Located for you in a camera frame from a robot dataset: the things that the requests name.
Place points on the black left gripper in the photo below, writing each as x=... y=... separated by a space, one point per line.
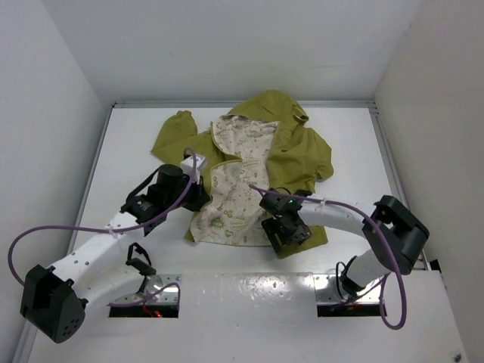
x=200 y=196

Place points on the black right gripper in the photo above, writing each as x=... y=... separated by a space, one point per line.
x=271 y=225

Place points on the olive green hooded jacket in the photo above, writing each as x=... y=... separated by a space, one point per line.
x=261 y=143

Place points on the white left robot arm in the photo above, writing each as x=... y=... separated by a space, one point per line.
x=55 y=299

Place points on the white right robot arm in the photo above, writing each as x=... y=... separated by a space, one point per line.
x=396 y=237

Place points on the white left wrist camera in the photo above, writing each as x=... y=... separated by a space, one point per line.
x=189 y=164

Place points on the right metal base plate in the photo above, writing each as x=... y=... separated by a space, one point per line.
x=327 y=294

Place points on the metal base plate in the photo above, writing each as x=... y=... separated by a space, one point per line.
x=327 y=294
x=156 y=290

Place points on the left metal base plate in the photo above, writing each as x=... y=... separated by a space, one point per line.
x=156 y=290

